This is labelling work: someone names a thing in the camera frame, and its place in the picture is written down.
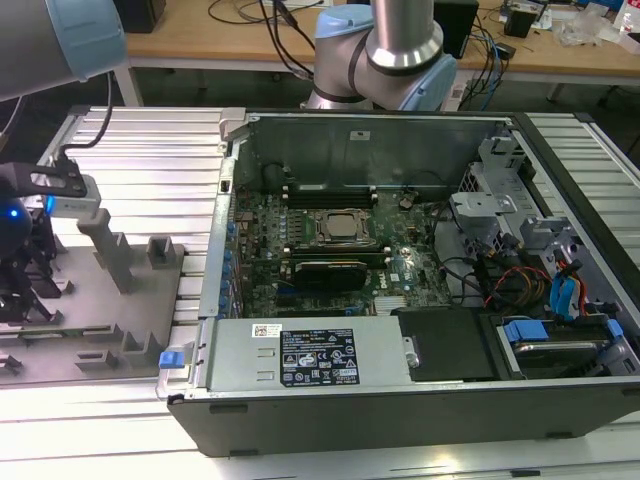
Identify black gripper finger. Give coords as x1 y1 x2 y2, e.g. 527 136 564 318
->
21 208 60 325
0 261 27 325

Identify green RAM stick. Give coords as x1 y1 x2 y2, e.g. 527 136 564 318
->
287 182 377 194
0 327 114 341

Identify black RAM slot bank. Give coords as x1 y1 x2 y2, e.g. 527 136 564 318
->
282 182 379 210
281 242 392 267

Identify grey parts rack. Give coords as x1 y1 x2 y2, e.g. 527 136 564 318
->
0 207 188 389

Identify grey power supply with label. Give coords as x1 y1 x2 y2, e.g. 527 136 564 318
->
203 316 417 394

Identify large black box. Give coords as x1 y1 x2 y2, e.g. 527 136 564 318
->
115 0 167 34

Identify wooden desk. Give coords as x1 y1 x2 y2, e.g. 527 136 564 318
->
107 0 640 92

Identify black graphics card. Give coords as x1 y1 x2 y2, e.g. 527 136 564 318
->
291 258 369 292

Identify CPU in socket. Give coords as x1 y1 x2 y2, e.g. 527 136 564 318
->
307 207 380 247

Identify silver finned heatsink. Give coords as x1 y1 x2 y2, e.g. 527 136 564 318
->
372 294 412 317

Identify green motherboard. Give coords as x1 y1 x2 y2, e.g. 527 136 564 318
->
227 183 454 319

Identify black open PC case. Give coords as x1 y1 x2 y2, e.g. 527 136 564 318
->
154 107 640 459

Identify black plastic shroud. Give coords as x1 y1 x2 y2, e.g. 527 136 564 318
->
390 306 502 385

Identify silver metal drive cage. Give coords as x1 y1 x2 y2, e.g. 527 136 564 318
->
448 133 587 262

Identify tall black box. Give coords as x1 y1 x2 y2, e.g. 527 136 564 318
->
433 0 481 59

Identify hard disk in blue carrier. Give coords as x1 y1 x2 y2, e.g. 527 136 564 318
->
496 319 624 382

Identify small black cube box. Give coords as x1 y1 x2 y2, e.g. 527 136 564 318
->
502 4 540 39

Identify clear plastic bags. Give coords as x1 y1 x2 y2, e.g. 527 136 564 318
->
553 8 622 49

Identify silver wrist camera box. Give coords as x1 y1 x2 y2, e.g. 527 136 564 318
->
9 160 104 222

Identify black camera cable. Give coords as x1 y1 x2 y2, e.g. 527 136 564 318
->
58 69 115 169

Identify black internal cable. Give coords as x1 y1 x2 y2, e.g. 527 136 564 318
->
428 169 484 306

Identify red and orange wire bundle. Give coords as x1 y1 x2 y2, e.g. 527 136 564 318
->
485 266 552 307

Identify blue desk cable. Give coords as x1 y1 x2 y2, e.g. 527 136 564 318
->
483 27 506 110

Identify blue flat wire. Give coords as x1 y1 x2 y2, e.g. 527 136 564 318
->
548 248 587 322

